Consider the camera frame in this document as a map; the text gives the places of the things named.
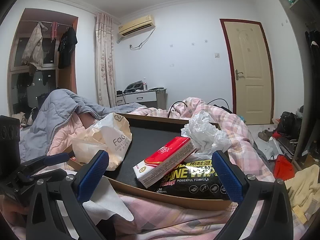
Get white bedside cabinet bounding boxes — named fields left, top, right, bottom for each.
left=116, top=88, right=167, bottom=109

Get air conditioner hose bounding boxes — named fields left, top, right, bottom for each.
left=129, top=26, right=155, bottom=50

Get crumpled white plastic bag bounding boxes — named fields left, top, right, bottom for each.
left=180, top=110, right=232, bottom=155

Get light grey cloth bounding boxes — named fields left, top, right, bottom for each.
left=82, top=176, right=134, bottom=222

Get grey quilt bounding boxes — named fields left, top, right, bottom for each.
left=19, top=89, right=140, bottom=163

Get black cable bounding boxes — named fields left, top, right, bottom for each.
left=207, top=98, right=233, bottom=113
left=167, top=101, right=187, bottom=118

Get floral patterned curtain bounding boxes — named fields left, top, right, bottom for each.
left=94, top=12, right=118, bottom=107

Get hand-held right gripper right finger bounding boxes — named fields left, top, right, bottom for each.
left=212, top=150, right=294, bottom=240

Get hanging black shirt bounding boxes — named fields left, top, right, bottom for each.
left=57, top=26, right=78, bottom=69

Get hanging dark clothes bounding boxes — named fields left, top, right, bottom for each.
left=304, top=29, right=320, bottom=110

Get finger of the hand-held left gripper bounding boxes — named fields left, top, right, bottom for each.
left=19, top=152, right=70, bottom=178

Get black wipes packet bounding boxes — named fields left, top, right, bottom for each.
left=147, top=155, right=230, bottom=201

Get beige air conditioner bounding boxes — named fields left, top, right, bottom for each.
left=118, top=15, right=156, bottom=37

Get person's left hand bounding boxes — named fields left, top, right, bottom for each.
left=0, top=196, right=28, bottom=222

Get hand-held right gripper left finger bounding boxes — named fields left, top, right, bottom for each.
left=26, top=150, right=110, bottom=240

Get red and white tissue pack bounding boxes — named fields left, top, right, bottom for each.
left=132, top=136, right=197, bottom=189

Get beige plastic bag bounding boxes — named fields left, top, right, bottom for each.
left=72, top=112, right=132, bottom=172

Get hanging pink garment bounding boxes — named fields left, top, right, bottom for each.
left=50, top=21, right=58, bottom=43

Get hanging beige jacket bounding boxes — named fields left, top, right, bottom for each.
left=21, top=21, right=48, bottom=75

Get cardboard box with black foam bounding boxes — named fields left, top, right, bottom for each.
left=67, top=112, right=233, bottom=211

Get pale yellow cloth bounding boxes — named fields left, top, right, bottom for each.
left=285, top=165, right=320, bottom=213

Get brown shoes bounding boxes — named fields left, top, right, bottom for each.
left=257, top=129, right=274, bottom=141

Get wardrobe with sliding door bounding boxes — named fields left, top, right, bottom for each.
left=282, top=0, right=320, bottom=165

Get black bag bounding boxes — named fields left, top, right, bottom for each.
left=277, top=111, right=303, bottom=140

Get cream door with red frame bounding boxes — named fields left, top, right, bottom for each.
left=219, top=18, right=273, bottom=125

